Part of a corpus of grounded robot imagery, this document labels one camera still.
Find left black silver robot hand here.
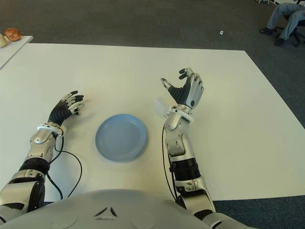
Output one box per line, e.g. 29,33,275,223
47,90,84,125

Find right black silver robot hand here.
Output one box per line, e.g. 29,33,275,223
160,67,205,111

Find white charger block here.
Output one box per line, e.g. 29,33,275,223
154,97,170,119

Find blue round plate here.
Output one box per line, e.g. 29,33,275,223
95,114,148,163

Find reddish brown bread roll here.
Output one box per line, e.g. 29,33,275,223
3,28,21,42

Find grey robot torso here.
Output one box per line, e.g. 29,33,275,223
0,188,215,229

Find black office chair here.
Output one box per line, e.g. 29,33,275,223
275,13,305,48

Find seated person in jeans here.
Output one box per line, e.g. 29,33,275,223
259,0,305,46

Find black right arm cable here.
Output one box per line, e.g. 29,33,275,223
162,124,178,198

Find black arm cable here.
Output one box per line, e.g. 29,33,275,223
162,124,178,198
46,135,83,200

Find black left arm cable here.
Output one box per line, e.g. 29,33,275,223
46,135,83,200

